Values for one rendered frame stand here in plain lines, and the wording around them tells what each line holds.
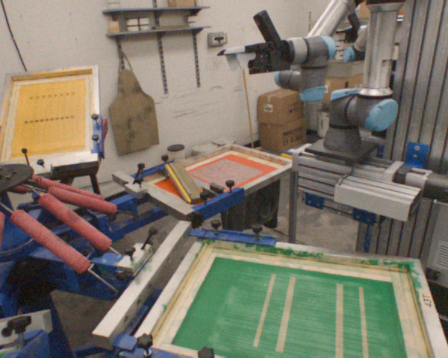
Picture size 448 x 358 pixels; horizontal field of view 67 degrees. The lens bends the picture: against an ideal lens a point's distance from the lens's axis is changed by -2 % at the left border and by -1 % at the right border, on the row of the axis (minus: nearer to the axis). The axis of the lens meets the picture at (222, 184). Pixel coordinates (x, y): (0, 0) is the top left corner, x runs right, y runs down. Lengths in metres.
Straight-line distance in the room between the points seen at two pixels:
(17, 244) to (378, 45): 1.42
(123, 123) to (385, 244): 2.82
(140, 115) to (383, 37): 2.94
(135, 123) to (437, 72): 3.01
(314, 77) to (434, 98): 0.53
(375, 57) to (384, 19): 0.11
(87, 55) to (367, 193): 2.94
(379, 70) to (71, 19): 2.87
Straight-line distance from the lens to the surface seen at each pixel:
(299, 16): 5.69
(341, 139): 1.41
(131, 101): 3.78
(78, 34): 3.61
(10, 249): 1.45
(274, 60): 1.02
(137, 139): 3.88
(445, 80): 1.48
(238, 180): 1.87
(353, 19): 2.26
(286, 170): 1.92
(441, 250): 1.63
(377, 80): 1.29
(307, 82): 1.12
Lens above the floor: 1.74
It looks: 25 degrees down
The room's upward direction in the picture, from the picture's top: 4 degrees counter-clockwise
